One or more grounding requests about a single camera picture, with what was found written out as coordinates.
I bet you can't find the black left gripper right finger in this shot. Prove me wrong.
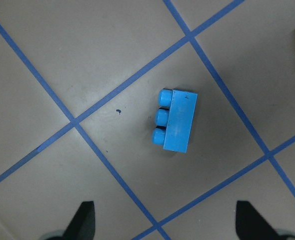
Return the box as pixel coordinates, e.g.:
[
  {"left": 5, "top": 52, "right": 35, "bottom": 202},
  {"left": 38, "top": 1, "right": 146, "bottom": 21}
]
[{"left": 235, "top": 200, "right": 282, "bottom": 240}]

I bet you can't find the blue toy block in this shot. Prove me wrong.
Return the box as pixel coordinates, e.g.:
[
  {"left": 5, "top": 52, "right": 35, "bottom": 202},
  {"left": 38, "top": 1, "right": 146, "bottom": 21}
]
[{"left": 151, "top": 89, "right": 198, "bottom": 153}]

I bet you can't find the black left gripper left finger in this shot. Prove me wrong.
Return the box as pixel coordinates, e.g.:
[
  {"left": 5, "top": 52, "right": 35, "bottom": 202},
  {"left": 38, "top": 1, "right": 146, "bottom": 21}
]
[{"left": 62, "top": 201, "right": 96, "bottom": 240}]

